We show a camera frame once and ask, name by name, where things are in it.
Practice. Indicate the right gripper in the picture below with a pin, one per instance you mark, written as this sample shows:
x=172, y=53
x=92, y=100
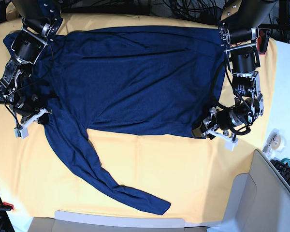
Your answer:
x=31, y=107

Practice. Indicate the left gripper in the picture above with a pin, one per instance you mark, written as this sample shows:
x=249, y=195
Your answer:
x=217, y=124

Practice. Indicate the navy blue long-sleeve shirt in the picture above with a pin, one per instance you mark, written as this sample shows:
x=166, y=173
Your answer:
x=146, y=80

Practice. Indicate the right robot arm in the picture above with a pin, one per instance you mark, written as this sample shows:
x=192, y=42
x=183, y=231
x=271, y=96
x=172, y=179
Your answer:
x=40, y=22

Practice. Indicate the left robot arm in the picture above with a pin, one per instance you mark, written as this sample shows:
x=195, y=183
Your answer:
x=239, y=29

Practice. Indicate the clear tape dispenser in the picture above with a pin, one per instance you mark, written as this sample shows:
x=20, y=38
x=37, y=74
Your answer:
x=276, y=142

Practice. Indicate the green tape roll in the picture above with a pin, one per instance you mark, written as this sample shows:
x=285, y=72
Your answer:
x=286, y=161

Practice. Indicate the red clamp bottom left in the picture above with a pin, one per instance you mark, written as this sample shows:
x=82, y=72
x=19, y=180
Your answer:
x=6, y=207

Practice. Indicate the red clamp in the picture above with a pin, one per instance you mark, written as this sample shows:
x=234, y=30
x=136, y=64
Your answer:
x=6, y=207
x=263, y=40

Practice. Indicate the red clamp top right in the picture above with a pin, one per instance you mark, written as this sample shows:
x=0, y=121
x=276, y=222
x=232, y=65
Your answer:
x=263, y=40

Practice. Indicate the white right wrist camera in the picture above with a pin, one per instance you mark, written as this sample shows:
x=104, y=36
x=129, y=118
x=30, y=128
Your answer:
x=21, y=133

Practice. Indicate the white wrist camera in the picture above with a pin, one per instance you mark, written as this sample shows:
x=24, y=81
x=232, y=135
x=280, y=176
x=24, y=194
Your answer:
x=21, y=133
x=230, y=145

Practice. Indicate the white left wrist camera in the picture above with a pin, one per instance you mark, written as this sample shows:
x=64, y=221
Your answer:
x=230, y=145

